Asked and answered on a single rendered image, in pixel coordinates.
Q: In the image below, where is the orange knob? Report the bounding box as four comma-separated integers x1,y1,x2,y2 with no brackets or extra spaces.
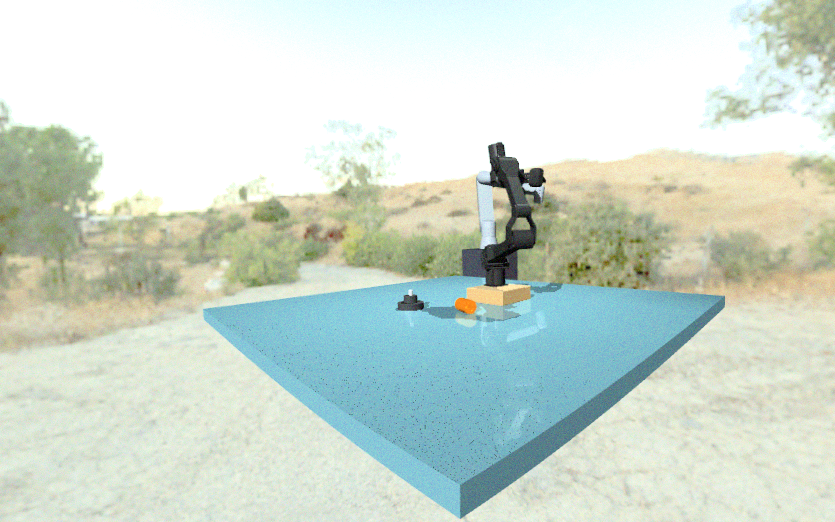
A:
455,298,477,314

